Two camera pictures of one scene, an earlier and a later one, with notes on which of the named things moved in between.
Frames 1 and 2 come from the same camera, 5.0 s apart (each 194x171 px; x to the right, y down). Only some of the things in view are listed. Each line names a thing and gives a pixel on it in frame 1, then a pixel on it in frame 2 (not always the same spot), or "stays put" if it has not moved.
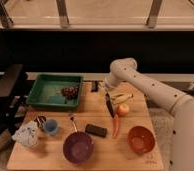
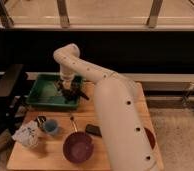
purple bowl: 78,147 stays put
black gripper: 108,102 → 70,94
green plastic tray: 47,90 stays put
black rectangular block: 96,130 stays put
